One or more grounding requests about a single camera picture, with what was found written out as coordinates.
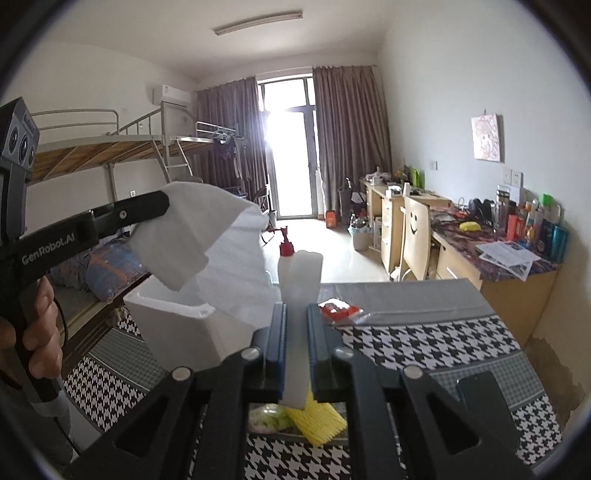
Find yellow foam fruit net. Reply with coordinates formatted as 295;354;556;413
284;390;348;447

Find white foam sheet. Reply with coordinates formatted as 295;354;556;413
128;182;276;328

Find person's left hand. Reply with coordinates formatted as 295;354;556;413
22;277;62;379

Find blue plaid bedding bundle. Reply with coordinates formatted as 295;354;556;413
48;237;149;303

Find metal bunk bed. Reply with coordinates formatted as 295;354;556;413
27;103;246;351

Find white styrofoam box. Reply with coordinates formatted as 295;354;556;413
124;276;273;372

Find houndstooth table cloth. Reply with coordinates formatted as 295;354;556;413
69;281;562;479

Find white air conditioner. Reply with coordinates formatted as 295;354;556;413
152;84;191;107

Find red snack packet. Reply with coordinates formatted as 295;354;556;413
318;298;363;325

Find left brown curtain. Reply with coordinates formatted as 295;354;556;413
195;77;267;200

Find brown curtain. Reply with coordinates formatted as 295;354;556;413
312;66;392;212
195;77;267;200

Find white red spray bottle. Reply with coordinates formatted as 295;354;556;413
277;227;294;303

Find wooden smiley chair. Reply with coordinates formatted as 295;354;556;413
400;197;432;281

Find wooden desk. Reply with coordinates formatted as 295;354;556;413
361;180;559;346

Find glass balcony door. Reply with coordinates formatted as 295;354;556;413
257;75;318;219

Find papers on desk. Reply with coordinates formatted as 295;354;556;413
476;241;540;282

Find yellow object on desk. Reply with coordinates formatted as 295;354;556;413
459;221;482;232

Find teal bottle on desk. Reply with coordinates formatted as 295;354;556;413
549;224;569;264

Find ceiling light tube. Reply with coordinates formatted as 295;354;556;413
212;10;304;36

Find right brown curtain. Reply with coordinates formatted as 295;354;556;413
312;66;392;212

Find cartoon wall picture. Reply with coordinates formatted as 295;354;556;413
471;113;503;163

